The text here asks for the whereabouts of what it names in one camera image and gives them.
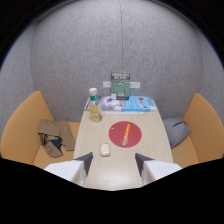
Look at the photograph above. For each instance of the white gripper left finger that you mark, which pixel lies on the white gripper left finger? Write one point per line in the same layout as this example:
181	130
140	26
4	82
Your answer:
71	168

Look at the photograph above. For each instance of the brown jacket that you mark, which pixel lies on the brown jacket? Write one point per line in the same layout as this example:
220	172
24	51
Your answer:
56	136

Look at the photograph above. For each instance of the grey white magazine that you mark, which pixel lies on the grey white magazine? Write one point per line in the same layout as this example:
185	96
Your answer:
108	103

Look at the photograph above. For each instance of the grey bag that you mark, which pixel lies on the grey bag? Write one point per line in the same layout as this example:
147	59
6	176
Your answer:
175	130

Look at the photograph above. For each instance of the white wall socket panel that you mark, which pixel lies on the white wall socket panel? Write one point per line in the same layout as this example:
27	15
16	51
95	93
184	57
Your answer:
106	84

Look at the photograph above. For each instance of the blue book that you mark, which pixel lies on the blue book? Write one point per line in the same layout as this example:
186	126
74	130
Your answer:
137	104

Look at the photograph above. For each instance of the orange bench seat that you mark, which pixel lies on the orange bench seat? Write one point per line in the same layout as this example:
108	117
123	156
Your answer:
25	133
201	133

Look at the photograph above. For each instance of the orange utility knife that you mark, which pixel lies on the orange utility knife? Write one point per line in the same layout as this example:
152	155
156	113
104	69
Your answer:
126	134

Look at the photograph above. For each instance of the small white case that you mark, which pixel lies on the small white case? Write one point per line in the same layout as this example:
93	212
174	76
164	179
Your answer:
105	149

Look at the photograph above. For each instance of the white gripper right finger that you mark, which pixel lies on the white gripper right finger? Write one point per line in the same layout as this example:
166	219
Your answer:
154	168

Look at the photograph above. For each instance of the bottle with yellow liquid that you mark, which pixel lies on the bottle with yellow liquid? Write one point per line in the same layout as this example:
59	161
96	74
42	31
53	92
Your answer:
94	109

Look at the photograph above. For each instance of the round red mat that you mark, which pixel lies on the round red mat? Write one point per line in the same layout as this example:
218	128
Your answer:
125	134

